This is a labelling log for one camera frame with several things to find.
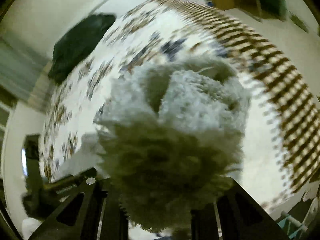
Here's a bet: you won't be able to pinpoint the grey fluffy fleece pants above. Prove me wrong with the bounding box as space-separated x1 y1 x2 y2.
58 55 252 235

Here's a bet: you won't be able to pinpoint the floral plush bed blanket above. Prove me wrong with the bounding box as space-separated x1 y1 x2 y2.
38 0 320 239

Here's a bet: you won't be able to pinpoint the green striped curtain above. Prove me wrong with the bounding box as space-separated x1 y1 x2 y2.
1 38 55 113

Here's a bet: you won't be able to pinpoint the dark green pillow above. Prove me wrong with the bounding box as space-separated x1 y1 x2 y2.
48 14 116 85

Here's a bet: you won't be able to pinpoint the green metal chair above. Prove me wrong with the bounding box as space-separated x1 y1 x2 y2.
240 0 288 22

